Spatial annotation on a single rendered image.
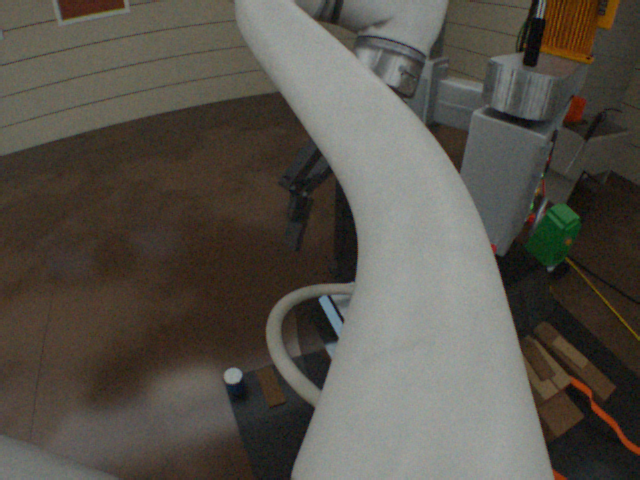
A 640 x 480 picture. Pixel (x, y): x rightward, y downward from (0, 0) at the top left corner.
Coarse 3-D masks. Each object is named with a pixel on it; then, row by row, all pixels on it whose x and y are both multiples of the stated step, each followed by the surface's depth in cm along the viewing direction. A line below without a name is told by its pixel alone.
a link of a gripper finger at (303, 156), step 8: (312, 144) 39; (304, 152) 40; (312, 152) 39; (320, 152) 39; (296, 160) 40; (304, 160) 39; (312, 160) 39; (288, 168) 40; (296, 168) 39; (304, 168) 39; (288, 176) 39; (296, 176) 39; (304, 176) 39; (288, 184) 39; (296, 184) 39
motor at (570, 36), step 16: (560, 0) 99; (576, 0) 96; (592, 0) 93; (608, 0) 91; (560, 16) 101; (576, 16) 99; (592, 16) 96; (608, 16) 95; (544, 32) 110; (560, 32) 105; (576, 32) 101; (592, 32) 101; (544, 48) 112; (560, 48) 108; (576, 48) 104
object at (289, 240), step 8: (304, 200) 41; (312, 200) 41; (304, 208) 41; (304, 216) 42; (288, 224) 44; (296, 224) 43; (304, 224) 42; (288, 232) 44; (296, 232) 43; (304, 232) 43; (288, 240) 44; (296, 240) 43; (296, 248) 43
